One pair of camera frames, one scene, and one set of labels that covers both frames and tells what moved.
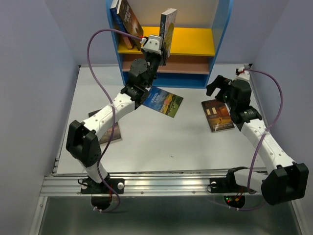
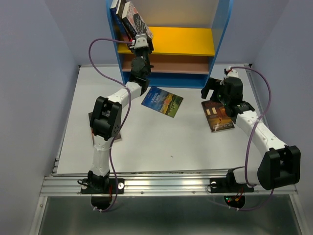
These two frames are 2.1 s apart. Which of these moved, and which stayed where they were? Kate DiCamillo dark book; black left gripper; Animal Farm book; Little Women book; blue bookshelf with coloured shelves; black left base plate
Moved: black left gripper; Little Women book
Stayed: Animal Farm book; blue bookshelf with coloured shelves; Kate DiCamillo dark book; black left base plate
